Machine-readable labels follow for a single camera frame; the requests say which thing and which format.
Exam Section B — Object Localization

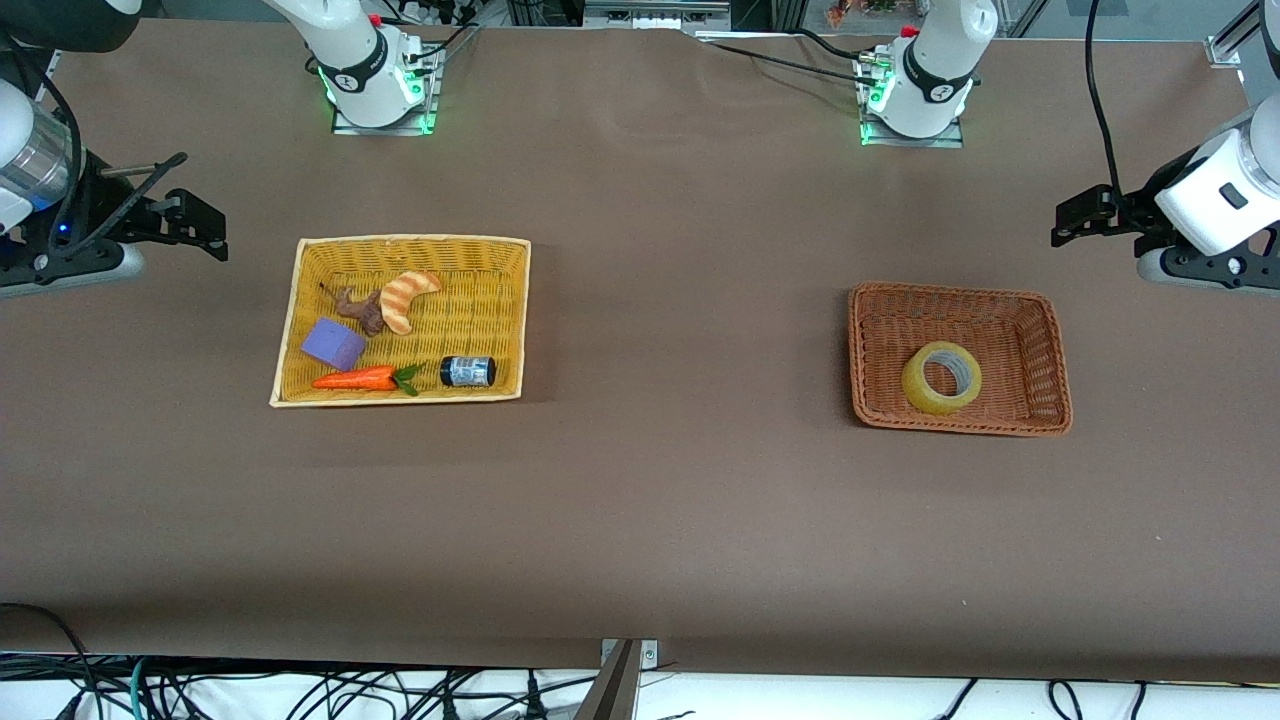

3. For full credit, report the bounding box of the brown root-shaped toy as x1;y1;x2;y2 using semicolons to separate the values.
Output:
320;283;389;338

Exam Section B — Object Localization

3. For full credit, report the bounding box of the purple foam block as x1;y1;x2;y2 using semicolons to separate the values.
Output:
301;317;368;373

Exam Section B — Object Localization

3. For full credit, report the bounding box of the blue-labelled jar with black lid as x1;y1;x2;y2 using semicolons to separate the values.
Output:
439;355;498;389

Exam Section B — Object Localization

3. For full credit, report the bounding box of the metal table leg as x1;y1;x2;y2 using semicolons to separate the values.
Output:
572;640;643;720

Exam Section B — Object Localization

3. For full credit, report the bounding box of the black cable on table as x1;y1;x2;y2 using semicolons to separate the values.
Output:
700;28;873;86

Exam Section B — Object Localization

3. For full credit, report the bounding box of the brown wicker basket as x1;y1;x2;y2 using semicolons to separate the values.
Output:
848;282;1074;438

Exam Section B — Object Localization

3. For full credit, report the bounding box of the yellowish clear tape roll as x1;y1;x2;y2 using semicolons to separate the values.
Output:
901;341;983;416

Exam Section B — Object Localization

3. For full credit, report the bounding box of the grey metal frame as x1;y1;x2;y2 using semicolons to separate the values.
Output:
583;0;733;33

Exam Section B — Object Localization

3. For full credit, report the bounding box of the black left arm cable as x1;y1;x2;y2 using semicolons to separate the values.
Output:
1083;0;1131;201

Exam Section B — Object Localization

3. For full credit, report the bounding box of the aluminium corner profile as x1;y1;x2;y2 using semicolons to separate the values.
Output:
1205;0;1280;69

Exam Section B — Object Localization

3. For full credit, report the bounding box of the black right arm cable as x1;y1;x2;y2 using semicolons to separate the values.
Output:
0;30;91;251

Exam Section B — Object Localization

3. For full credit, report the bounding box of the orange toy carrot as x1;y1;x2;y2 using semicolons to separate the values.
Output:
312;363;423;398

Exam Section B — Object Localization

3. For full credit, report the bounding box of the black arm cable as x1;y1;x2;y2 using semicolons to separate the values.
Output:
1083;0;1131;201
0;30;91;251

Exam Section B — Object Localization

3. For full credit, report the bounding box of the teal floor cable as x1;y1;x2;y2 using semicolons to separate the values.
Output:
128;656;159;720

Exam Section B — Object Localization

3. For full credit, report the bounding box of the yellow wicker basket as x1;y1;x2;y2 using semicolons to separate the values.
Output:
269;234;532;409

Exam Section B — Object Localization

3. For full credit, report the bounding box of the table cover sheet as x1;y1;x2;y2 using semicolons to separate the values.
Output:
0;18;1280;685

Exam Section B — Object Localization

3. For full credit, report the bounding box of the toy croissant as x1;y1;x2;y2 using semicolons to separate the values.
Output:
380;270;443;336

